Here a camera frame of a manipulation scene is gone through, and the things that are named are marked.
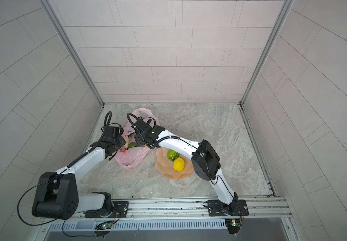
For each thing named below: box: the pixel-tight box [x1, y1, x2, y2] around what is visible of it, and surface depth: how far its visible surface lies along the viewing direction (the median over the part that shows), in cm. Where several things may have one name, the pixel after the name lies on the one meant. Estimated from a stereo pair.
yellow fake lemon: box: [172, 157, 186, 172], surface depth 82 cm
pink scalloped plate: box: [154, 147, 195, 181], surface depth 84 cm
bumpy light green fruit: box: [166, 149, 180, 162], surface depth 84 cm
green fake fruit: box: [128, 142, 138, 149], surface depth 90 cm
